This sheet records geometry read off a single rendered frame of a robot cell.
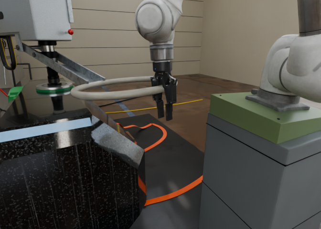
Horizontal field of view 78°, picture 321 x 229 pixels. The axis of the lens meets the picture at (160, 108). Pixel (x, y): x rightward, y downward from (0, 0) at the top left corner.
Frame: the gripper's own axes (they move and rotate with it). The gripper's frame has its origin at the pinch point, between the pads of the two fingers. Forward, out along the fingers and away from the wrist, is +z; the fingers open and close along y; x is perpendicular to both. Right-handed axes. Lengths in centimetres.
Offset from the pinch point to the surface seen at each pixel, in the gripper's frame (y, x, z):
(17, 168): 21, 51, 12
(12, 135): 26, 50, 2
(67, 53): 538, -141, -36
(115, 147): 15.4, 16.5, 15.7
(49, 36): 74, 19, -36
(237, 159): -24.0, -17.3, 20.8
